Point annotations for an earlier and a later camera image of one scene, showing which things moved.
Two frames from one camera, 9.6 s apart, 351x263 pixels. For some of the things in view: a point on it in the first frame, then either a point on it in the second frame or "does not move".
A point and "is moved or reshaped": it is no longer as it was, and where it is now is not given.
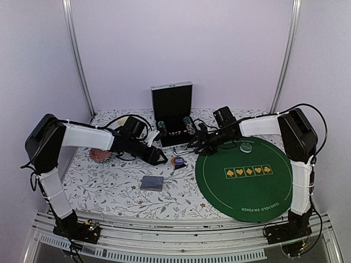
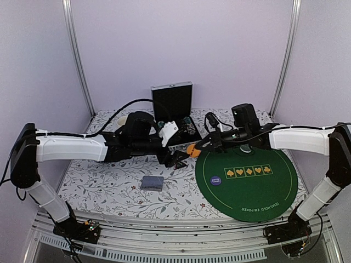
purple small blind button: (179, 161) is moved or reshaped
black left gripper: (152, 158) -> (164, 159)
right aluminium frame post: (287, 57) does not move
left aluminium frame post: (67, 12) does not move
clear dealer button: (245, 147) does not move
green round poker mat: (250, 181) does not move
